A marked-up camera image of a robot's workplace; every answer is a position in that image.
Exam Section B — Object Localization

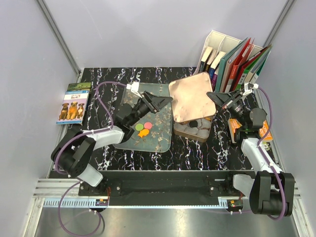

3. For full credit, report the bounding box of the teal hardcover book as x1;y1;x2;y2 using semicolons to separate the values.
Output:
215;36;249;92

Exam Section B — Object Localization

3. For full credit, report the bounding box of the black paperback book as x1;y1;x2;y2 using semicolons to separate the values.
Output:
197;46;213;73

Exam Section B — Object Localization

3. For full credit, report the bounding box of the green hardcover book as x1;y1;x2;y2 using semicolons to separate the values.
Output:
230;44;272;91

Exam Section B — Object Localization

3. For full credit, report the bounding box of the orange treehouse book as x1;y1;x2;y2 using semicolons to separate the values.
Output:
228;118;273;143

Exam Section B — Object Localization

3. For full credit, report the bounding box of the black sandwich cookie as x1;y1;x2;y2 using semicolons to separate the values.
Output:
189;120;198;128

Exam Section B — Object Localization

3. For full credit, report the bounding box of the purple paperback book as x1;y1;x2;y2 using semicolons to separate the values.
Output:
211;51;227;91

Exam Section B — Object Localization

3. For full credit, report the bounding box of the pink round cookie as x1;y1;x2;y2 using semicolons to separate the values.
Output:
144;122;153;130

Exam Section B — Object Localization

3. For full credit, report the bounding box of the green round cookie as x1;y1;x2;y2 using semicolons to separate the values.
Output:
135;123;144;131

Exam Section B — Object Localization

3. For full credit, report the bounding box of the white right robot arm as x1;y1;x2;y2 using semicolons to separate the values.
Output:
207;89;295;220

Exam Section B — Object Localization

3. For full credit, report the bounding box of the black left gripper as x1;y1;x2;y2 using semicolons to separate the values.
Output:
128;91;172;127

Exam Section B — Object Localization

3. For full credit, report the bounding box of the rose gold tin lid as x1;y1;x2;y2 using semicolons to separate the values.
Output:
168;72;216;123

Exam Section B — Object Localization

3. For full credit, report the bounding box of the white book organizer rack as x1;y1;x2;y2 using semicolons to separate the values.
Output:
195;30;265;75

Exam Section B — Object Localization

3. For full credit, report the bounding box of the rose gold cookie tin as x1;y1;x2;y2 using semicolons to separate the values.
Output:
173;118;212;143

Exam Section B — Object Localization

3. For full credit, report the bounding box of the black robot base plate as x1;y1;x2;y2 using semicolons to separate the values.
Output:
79;170;244;208

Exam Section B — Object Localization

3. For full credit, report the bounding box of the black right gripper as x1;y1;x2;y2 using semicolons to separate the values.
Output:
206;89;248;128

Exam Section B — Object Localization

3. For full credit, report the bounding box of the orange fish shaped cookie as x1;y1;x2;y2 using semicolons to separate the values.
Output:
138;129;150;138

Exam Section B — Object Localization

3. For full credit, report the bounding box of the dog picture book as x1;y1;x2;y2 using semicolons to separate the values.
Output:
56;90;89;124

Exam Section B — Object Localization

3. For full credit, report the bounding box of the green landscape book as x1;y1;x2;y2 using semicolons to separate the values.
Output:
67;82;91;91

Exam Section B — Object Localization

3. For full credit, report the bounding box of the red hardcover book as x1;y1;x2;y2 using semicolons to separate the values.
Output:
221;38;252;92

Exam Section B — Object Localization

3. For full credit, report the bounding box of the blue paperback book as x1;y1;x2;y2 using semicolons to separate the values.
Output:
206;49;218;77

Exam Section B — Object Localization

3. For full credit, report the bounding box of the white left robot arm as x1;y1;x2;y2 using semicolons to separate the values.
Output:
51;91;172;196

